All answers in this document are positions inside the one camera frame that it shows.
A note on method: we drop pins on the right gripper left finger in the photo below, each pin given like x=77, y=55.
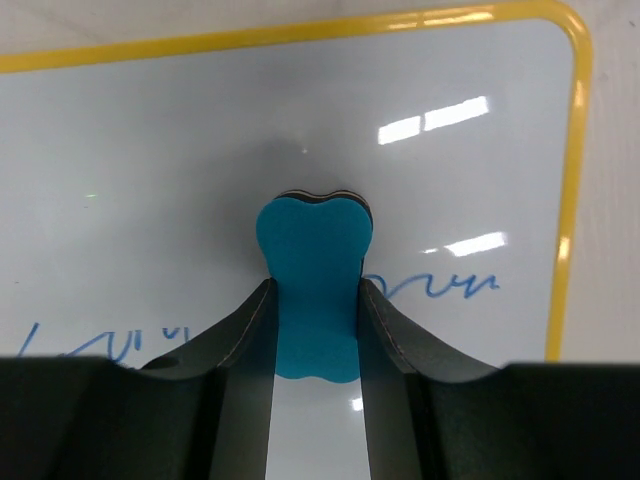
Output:
x=200, y=411

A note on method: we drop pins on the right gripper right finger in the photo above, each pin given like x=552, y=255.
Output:
x=432, y=412

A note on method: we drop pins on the blue whiteboard eraser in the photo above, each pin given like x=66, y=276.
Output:
x=314, y=246

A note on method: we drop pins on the yellow framed small whiteboard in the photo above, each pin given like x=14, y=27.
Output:
x=132, y=176

